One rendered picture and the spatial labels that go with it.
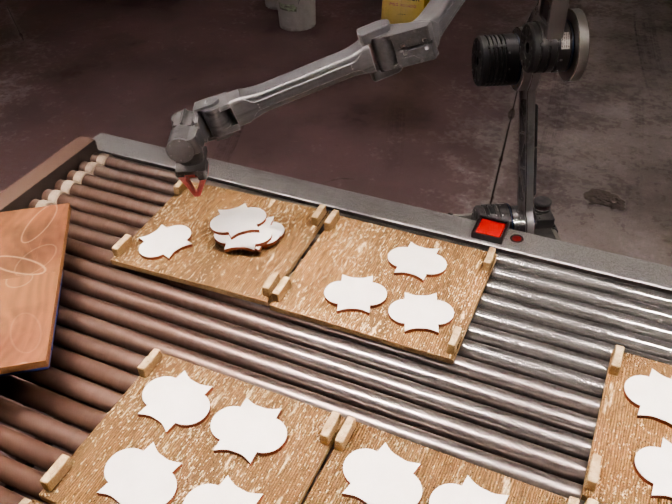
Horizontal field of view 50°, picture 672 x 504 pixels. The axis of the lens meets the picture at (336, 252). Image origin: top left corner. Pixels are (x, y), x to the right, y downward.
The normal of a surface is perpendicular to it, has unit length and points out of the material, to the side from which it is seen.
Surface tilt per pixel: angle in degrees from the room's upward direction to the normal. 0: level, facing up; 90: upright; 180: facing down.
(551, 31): 90
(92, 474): 0
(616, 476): 0
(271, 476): 0
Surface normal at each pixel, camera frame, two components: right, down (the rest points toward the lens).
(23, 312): -0.03, -0.77
